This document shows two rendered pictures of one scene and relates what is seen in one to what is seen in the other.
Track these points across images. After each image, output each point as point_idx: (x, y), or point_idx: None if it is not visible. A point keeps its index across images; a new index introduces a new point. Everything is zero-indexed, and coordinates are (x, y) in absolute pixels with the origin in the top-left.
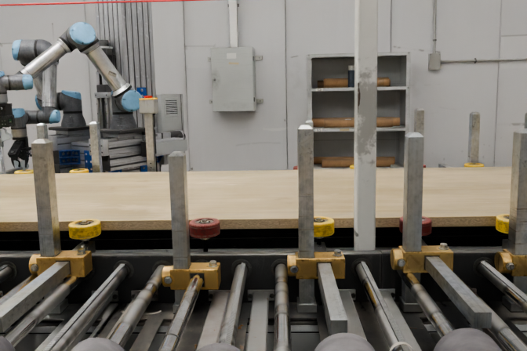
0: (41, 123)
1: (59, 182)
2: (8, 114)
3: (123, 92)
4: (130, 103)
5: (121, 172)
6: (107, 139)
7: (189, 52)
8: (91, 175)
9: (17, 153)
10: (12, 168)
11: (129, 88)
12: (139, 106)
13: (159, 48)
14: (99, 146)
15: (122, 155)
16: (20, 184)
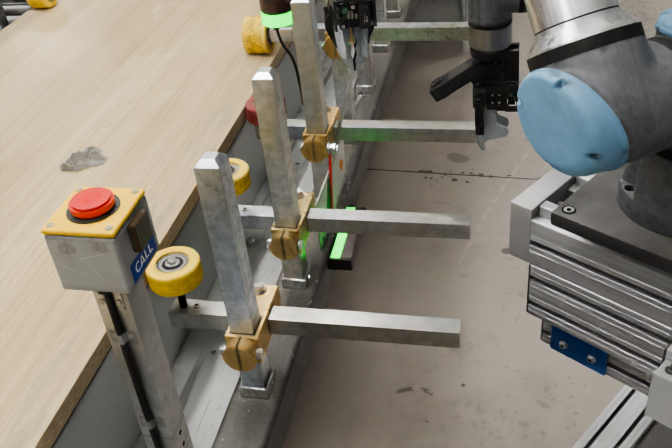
0: (258, 70)
1: (12, 266)
2: None
3: (530, 62)
4: (539, 133)
5: (74, 369)
6: (526, 209)
7: None
8: (82, 304)
9: (440, 94)
10: (448, 122)
11: (561, 55)
12: (575, 169)
13: None
14: (217, 239)
15: (588, 298)
16: (35, 213)
